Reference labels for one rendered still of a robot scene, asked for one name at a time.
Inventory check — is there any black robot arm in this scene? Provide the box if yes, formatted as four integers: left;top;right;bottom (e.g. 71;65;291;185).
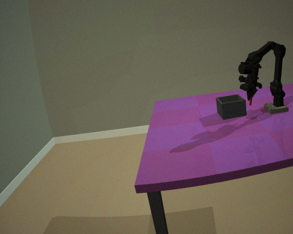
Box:
238;41;286;107

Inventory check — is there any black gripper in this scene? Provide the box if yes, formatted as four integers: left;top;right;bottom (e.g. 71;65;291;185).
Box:
240;74;262;101

